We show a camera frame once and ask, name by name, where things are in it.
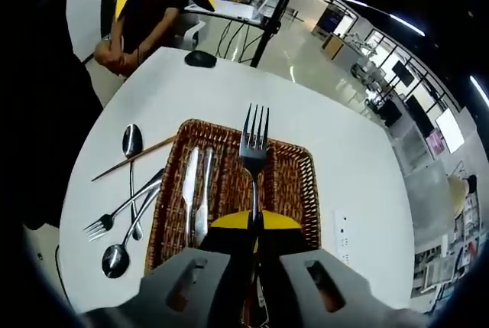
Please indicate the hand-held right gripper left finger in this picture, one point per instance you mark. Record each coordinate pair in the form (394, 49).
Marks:
(225, 267)

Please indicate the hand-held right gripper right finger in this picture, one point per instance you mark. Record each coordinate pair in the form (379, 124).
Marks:
(286, 267)

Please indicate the brown wicker storage basket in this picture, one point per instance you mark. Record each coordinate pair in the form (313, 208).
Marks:
(229, 175)

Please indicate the steel spoon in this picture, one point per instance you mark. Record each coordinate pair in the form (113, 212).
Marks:
(131, 140)
(114, 261)

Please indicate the steel fork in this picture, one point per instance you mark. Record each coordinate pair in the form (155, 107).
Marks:
(103, 225)
(254, 156)

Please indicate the wooden chopstick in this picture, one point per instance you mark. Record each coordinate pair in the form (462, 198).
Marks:
(153, 147)

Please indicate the white office chair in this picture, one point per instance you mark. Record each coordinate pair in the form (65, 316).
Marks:
(193, 33)

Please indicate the white table power strip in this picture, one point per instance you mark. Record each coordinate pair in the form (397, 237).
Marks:
(342, 236)

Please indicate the black computer mouse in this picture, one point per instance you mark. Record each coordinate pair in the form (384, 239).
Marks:
(199, 59)

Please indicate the black tripod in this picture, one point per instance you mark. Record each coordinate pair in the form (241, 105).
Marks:
(273, 26)

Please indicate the blue banner stand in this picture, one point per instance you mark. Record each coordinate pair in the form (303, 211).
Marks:
(329, 19)

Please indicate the wooden cabinet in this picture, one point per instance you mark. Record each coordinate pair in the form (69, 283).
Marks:
(332, 45)

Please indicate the frosted white partition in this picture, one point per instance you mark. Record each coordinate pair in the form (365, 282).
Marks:
(428, 205)

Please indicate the wide black monitor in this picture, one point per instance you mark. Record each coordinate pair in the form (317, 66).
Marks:
(420, 112)

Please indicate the white display screen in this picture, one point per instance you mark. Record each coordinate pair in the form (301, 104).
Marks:
(450, 131)

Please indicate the small black monitor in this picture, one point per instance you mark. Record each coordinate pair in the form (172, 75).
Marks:
(404, 73)

